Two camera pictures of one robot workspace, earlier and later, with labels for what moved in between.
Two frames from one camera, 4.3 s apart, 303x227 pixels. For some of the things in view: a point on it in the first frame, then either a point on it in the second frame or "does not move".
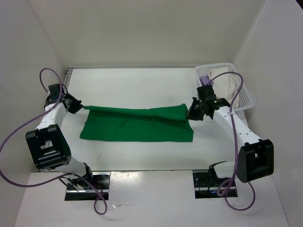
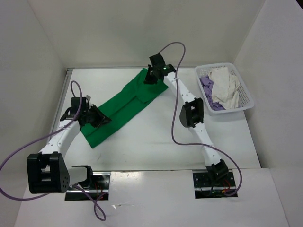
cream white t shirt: [226, 84] does not move
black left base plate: [98, 190] does not move
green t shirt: [171, 123] -> [123, 107]
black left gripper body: [75, 104] -> [92, 116]
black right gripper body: [196, 111] -> [151, 76]
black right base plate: [205, 187] does not move
